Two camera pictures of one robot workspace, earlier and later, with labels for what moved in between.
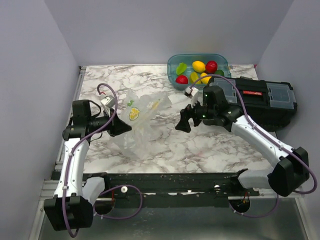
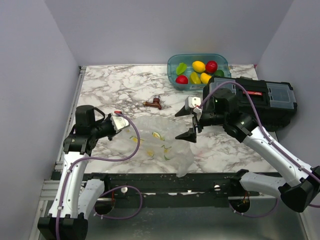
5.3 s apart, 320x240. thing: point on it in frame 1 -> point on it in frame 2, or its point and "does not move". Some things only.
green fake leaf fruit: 181,68 does not move
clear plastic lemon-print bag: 144,114 -> 165,147
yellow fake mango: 205,80 does not move
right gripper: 186,113 -> 183,112
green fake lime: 219,72 does not move
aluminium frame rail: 48,189 does not move
